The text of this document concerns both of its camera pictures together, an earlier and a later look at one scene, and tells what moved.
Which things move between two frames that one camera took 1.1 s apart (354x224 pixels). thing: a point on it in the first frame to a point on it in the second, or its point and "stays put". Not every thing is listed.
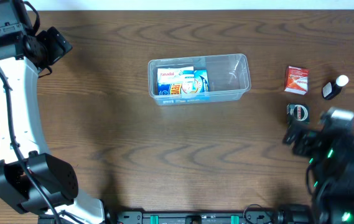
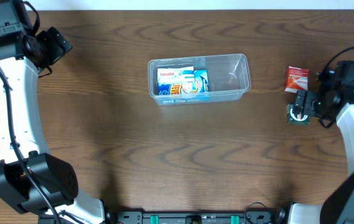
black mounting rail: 192,217 stays put
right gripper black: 309,138 to 308,107
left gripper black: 51,53 stays put
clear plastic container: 198,78 stays put
